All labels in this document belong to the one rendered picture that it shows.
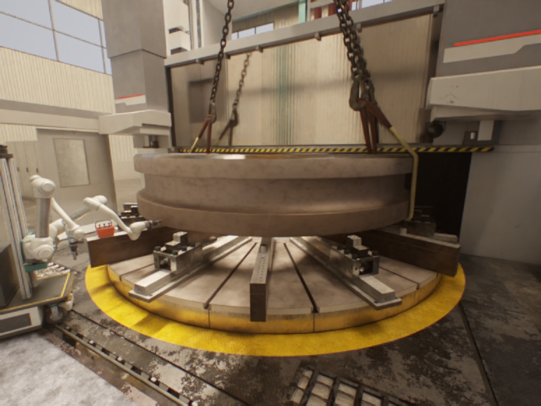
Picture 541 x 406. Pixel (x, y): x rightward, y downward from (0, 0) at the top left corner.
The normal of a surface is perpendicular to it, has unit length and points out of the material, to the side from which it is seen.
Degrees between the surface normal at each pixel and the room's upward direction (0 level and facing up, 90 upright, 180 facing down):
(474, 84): 90
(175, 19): 90
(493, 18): 90
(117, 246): 90
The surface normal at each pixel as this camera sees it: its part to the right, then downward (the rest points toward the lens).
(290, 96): -0.47, 0.18
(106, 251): 0.67, 0.14
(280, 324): 0.00, 0.19
